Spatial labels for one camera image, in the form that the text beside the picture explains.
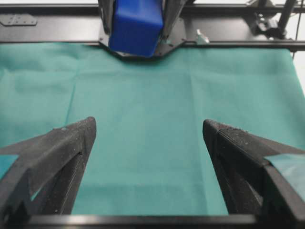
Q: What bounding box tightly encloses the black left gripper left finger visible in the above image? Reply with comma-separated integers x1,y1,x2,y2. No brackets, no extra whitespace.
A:
0,117,97,229

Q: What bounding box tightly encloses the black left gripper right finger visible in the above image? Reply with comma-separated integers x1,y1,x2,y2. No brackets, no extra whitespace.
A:
203,119,305,229

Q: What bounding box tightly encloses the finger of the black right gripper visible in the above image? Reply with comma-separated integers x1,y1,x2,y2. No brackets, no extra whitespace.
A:
98,0,116,35
161,0,191,40

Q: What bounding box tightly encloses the black frame rail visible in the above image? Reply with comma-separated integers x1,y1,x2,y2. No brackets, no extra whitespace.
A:
0,4,305,52

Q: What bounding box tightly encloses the green table cloth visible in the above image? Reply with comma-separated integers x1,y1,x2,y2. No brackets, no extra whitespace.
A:
0,43,305,215

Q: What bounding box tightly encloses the blue block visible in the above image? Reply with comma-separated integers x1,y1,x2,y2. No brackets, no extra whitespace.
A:
109,0,163,58

